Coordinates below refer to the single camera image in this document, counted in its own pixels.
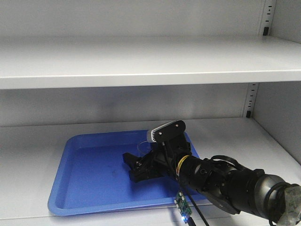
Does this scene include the black cable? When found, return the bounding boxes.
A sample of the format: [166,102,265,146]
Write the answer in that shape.
[178,183,210,226]

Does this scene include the grey metal cabinet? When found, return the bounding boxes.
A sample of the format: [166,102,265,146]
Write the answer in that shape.
[0,0,301,226]

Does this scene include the clear glass beaker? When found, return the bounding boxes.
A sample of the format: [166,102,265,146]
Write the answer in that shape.
[137,140,152,157]

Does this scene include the green circuit board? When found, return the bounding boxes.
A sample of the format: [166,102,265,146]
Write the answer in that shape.
[174,191,192,219]

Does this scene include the upper cabinet shelf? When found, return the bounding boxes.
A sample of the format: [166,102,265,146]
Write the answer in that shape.
[0,36,301,89]

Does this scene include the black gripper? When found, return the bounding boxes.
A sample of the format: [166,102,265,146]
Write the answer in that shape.
[123,134,192,183]

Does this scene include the blue plastic tray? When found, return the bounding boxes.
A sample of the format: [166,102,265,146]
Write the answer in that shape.
[48,130,179,216]

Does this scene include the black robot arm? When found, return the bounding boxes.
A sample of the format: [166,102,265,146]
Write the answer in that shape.
[123,135,301,226]

